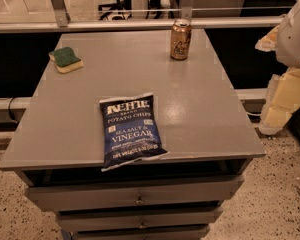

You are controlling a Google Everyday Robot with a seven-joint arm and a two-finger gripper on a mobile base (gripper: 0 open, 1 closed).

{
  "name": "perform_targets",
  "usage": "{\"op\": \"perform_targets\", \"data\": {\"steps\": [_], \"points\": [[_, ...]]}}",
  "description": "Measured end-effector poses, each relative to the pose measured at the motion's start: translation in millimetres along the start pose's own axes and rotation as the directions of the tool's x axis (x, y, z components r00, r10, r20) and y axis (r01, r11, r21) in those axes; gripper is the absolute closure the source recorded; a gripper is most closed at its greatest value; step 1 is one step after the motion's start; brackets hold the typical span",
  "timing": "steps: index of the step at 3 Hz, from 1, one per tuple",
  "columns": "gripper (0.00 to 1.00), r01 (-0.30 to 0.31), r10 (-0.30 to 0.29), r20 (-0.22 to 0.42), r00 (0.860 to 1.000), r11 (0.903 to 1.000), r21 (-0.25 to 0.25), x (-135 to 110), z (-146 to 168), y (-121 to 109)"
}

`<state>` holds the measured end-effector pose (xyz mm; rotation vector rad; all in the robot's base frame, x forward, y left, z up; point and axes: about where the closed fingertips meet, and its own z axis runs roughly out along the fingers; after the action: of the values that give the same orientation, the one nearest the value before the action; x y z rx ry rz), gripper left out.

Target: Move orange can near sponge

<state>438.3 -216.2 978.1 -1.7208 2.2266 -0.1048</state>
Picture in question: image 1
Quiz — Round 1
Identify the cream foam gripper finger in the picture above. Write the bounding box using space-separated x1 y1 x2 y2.
258 67 300 135

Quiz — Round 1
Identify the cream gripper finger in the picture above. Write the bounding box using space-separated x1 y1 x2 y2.
255 26 279 52

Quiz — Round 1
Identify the orange soda can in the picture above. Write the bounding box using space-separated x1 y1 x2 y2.
170 19 192 60

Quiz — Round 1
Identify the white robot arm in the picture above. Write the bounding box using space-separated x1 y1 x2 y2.
255 0 300 135

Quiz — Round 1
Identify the green and yellow sponge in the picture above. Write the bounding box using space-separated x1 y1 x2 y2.
49 47 84 74

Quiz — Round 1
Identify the grey drawer cabinet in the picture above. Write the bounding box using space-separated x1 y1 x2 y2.
1 30 264 240

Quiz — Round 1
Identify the metal railing bar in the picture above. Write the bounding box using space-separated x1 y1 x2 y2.
0 15 283 34

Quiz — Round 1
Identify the blue Kettle chips bag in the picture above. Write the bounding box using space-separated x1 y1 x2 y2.
99 93 167 172

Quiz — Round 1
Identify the top drawer knob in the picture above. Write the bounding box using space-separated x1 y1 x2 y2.
135 195 145 205

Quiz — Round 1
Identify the drawer knob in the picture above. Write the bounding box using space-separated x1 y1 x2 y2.
135 195 145 205
138 222 147 230

